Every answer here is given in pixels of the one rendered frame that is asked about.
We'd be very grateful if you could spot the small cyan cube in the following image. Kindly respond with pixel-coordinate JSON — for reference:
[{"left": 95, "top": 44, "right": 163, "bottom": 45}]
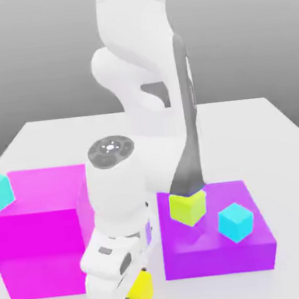
[{"left": 215, "top": 200, "right": 257, "bottom": 246}]

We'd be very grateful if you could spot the small yellow cube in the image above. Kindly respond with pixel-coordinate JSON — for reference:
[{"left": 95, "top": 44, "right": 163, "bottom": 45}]
[{"left": 122, "top": 268, "right": 156, "bottom": 299}]

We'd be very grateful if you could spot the large magenta box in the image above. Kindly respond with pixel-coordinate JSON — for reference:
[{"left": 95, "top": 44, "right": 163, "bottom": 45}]
[{"left": 0, "top": 162, "right": 103, "bottom": 299}]

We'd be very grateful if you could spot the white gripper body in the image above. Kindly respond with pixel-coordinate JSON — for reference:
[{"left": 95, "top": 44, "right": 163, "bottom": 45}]
[{"left": 83, "top": 262, "right": 150, "bottom": 299}]

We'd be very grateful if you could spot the large purple box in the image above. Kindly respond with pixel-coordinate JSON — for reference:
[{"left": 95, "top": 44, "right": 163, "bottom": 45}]
[{"left": 155, "top": 176, "right": 280, "bottom": 282}]

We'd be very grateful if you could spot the small lime cube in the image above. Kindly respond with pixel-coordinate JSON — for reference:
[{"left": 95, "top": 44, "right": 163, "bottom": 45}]
[{"left": 167, "top": 189, "right": 209, "bottom": 230}]

